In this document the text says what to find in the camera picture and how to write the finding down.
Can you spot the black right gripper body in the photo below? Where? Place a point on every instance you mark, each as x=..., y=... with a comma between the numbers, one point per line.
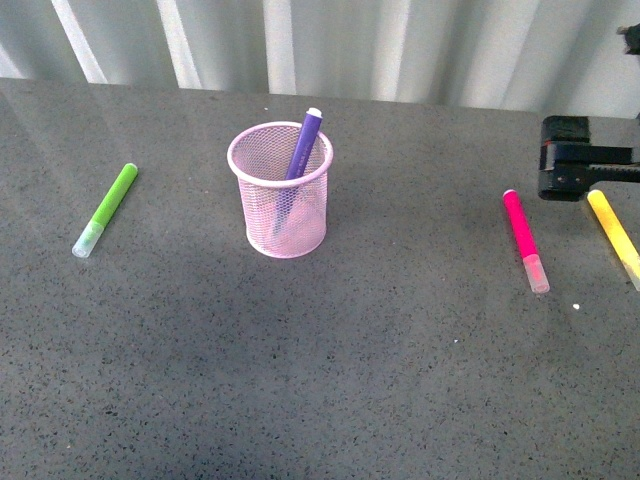
x=570, y=164

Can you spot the pink marker pen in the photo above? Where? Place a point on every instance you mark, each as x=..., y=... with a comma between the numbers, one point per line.
x=532, y=263

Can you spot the purple marker pen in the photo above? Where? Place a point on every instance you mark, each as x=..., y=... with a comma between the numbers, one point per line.
x=297, y=165

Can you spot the pink mesh cup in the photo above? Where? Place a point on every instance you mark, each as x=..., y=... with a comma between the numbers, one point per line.
x=259, y=157

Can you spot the yellow marker pen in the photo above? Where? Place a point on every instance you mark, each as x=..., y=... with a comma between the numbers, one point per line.
x=616, y=234

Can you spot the white pleated curtain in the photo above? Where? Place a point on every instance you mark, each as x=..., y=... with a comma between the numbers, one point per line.
x=563, y=57

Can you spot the green marker pen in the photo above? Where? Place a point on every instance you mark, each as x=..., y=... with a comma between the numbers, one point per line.
x=96, y=226

